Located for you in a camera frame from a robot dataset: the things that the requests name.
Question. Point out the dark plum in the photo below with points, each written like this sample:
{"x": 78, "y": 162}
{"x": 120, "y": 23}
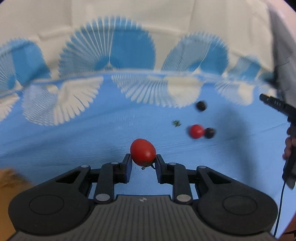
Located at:
{"x": 209, "y": 133}
{"x": 201, "y": 106}

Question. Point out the person's right hand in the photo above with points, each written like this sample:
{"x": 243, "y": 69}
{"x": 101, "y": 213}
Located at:
{"x": 289, "y": 144}

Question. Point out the blue white fan-pattern cloth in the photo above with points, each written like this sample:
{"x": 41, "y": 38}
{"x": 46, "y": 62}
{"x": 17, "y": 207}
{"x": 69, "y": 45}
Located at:
{"x": 80, "y": 80}

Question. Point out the grey white sheet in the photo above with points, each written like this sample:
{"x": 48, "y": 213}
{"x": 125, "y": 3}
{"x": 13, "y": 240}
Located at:
{"x": 283, "y": 27}

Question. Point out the small red round fruit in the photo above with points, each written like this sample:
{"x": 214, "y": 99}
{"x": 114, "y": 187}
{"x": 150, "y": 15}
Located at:
{"x": 196, "y": 131}

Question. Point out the tiny green stem piece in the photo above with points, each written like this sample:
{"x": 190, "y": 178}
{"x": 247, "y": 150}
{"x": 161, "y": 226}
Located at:
{"x": 176, "y": 123}

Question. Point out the red cherry tomato with stem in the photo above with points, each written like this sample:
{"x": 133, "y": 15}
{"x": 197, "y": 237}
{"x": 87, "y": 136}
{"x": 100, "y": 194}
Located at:
{"x": 142, "y": 152}

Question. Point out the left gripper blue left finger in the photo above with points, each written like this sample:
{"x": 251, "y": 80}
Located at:
{"x": 108, "y": 176}

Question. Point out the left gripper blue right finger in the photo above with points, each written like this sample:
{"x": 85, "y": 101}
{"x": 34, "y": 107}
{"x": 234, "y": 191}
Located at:
{"x": 179, "y": 177}

